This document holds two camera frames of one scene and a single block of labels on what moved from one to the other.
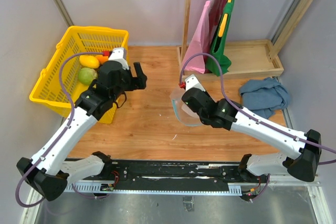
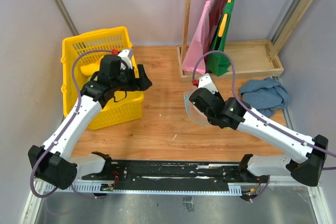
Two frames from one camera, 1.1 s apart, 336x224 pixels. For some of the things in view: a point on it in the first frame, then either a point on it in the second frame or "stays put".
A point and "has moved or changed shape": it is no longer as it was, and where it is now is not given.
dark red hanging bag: (217, 3) stays put
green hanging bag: (218, 42) stays put
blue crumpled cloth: (264, 97) stays put
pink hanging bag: (197, 44) stays put
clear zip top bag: (185, 113) has moved or changed shape
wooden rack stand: (249, 58) stays put
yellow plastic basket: (48, 92) has moved or changed shape
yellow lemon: (90, 61) to (87, 70)
